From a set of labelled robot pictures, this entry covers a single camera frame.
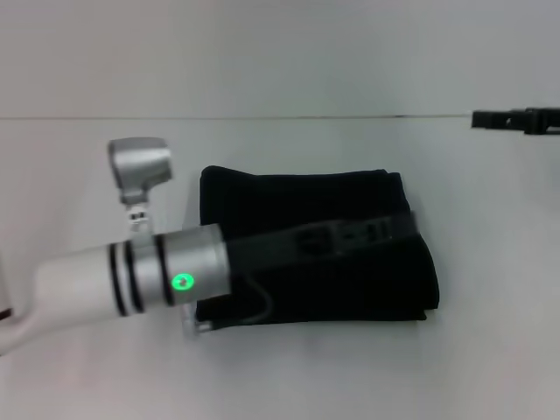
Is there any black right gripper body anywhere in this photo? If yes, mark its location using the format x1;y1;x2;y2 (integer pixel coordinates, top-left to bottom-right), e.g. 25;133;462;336
522;108;560;136

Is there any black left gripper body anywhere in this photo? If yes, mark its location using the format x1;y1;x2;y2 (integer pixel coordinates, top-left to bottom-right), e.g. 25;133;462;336
223;222;342;281

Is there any black shirt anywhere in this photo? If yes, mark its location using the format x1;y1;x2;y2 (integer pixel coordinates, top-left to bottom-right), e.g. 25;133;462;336
194;164;441;327

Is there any left gripper cable with plug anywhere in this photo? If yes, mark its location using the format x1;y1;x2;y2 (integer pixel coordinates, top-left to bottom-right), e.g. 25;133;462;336
181;279;276;338

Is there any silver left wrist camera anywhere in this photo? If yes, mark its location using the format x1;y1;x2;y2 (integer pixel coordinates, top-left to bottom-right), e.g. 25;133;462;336
108;137;176;242

